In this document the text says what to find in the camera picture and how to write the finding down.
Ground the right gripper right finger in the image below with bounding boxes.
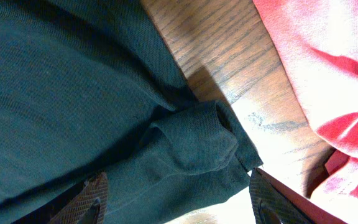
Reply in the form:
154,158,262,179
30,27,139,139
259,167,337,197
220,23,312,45
249,168,344,224

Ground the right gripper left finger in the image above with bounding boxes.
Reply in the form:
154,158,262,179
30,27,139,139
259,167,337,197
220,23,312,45
15,172,109,224

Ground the red t-shirt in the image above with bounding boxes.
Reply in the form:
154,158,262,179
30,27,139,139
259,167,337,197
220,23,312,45
255,0,358,223

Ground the black polo shirt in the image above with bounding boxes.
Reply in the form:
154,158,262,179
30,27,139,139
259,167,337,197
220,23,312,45
0,1,262,223

